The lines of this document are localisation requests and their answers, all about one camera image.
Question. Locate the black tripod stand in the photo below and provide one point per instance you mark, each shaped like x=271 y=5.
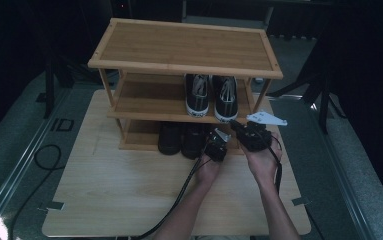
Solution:
x=322 y=106

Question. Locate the three-tier wooden shoe rack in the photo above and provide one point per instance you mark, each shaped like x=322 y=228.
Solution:
x=185 y=46

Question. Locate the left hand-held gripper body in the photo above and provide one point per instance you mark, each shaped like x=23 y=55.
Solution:
x=217 y=148

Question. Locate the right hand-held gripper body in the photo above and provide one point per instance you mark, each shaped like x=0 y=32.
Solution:
x=255 y=138

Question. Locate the plain black shoe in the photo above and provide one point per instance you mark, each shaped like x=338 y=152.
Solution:
x=194 y=141
x=169 y=138

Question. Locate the person's right hand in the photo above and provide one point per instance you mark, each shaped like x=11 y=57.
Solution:
x=264 y=166

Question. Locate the grey tape piece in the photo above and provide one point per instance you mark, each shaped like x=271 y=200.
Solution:
x=300 y=201
x=51 y=205

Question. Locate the black equipment stand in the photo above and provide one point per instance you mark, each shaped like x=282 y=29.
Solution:
x=49 y=90

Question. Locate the grey metal frame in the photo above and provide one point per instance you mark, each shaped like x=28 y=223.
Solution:
x=268 y=18

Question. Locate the person's left hand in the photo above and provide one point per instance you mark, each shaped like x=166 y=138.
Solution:
x=209 y=171

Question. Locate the metal floor rail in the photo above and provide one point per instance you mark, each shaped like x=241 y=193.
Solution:
x=22 y=166
x=342 y=173

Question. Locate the black and white canvas sneaker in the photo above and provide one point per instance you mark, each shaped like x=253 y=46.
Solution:
x=197 y=100
x=225 y=103

